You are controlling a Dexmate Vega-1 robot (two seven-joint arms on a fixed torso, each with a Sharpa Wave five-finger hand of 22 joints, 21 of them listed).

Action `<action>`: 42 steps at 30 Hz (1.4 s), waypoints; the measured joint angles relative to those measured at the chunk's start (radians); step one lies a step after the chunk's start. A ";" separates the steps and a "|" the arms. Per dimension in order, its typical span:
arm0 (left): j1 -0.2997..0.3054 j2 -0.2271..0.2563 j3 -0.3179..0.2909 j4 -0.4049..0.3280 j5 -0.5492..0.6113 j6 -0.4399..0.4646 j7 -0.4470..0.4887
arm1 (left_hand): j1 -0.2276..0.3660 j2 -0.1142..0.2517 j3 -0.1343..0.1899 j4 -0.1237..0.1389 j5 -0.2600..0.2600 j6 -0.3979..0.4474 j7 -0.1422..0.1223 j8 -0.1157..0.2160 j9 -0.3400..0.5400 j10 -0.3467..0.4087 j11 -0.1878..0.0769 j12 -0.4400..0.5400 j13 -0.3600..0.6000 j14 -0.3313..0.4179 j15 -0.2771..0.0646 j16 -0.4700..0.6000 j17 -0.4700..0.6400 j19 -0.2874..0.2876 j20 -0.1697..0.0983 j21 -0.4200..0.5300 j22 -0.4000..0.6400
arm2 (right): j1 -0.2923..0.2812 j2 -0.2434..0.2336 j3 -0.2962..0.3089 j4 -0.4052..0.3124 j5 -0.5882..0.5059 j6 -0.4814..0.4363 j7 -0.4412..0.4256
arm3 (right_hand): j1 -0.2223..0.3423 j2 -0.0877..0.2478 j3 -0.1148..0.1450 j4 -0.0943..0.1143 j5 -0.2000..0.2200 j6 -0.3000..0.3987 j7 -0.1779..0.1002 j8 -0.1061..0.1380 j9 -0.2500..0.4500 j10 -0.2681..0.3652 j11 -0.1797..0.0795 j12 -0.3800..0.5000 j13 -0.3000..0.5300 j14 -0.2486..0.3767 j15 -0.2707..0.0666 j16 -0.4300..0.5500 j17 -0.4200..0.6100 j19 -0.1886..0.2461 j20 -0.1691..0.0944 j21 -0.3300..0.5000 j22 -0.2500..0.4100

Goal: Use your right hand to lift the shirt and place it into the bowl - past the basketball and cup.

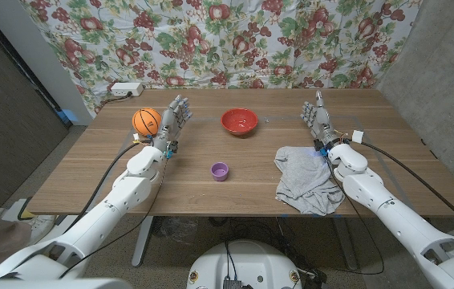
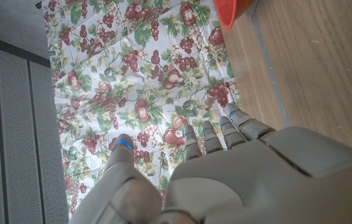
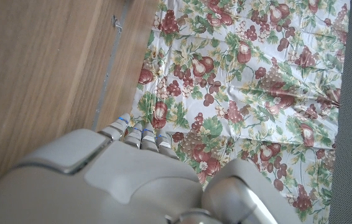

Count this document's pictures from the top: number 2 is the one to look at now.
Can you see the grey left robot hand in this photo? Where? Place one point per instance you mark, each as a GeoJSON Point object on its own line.
{"type": "Point", "coordinates": [257, 186]}

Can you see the red bowl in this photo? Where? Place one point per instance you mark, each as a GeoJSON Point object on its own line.
{"type": "Point", "coordinates": [227, 11]}

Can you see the fruit print backdrop cloth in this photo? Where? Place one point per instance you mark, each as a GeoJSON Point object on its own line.
{"type": "Point", "coordinates": [132, 77]}

